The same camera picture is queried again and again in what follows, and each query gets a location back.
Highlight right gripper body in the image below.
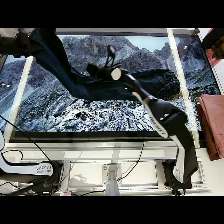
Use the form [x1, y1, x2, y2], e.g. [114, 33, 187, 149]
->
[85, 62, 113, 81]

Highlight black pants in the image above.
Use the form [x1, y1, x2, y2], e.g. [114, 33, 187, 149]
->
[29, 28, 184, 102]

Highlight red garment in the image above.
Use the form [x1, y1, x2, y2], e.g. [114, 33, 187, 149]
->
[206, 47, 224, 63]

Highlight dark garment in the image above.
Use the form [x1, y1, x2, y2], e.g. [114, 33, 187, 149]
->
[202, 28, 224, 51]

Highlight black cable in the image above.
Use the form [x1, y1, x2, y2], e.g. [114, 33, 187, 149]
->
[0, 114, 54, 166]
[117, 141, 146, 184]

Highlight silver frame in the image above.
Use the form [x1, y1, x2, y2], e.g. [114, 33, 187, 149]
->
[1, 141, 214, 197]

